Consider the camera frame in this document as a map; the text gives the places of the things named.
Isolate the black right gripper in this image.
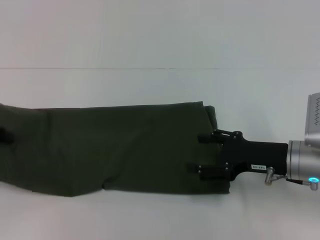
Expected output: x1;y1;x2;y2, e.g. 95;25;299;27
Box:
187;128;290;183

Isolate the dark green shirt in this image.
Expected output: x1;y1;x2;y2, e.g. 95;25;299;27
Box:
0;100;231;199

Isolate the right arm connector cable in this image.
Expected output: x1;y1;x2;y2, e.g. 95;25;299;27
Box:
264;166;320;192

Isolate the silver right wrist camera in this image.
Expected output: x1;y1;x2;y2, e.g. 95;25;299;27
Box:
303;91;320;149

